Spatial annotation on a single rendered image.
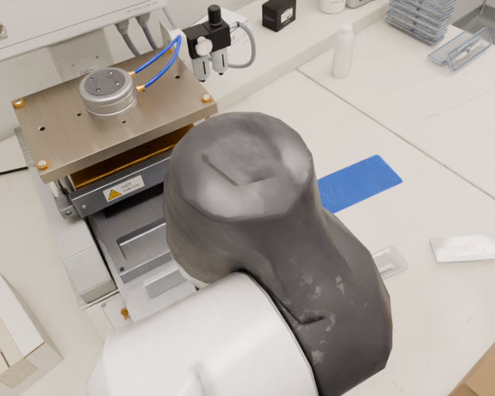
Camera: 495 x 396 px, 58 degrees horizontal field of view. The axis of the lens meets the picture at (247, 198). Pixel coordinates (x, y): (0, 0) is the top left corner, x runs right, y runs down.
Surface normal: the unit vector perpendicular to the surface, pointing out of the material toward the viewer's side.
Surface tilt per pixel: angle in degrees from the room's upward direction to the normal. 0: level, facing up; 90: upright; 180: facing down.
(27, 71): 90
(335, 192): 0
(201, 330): 5
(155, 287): 90
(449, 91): 0
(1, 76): 90
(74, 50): 90
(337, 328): 39
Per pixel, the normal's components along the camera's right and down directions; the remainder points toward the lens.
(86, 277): 0.29, -0.03
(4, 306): -0.08, -0.57
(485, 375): -0.53, -0.12
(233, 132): 0.07, -0.44
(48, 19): 0.50, 0.67
